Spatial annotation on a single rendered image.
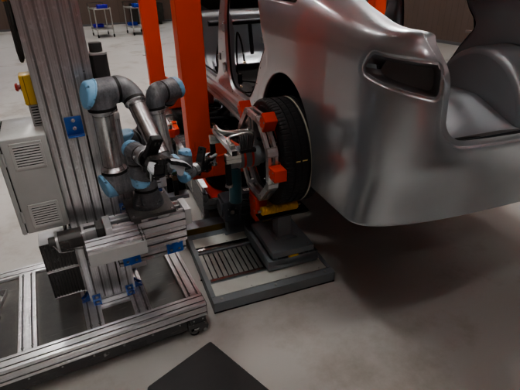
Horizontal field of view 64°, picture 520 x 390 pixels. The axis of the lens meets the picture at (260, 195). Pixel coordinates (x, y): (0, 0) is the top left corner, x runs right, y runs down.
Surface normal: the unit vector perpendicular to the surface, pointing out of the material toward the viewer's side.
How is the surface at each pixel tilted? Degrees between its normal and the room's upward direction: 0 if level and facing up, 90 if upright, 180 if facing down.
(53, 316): 0
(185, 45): 90
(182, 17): 90
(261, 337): 0
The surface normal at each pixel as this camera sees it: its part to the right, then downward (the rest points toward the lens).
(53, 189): 0.44, 0.41
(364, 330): -0.02, -0.88
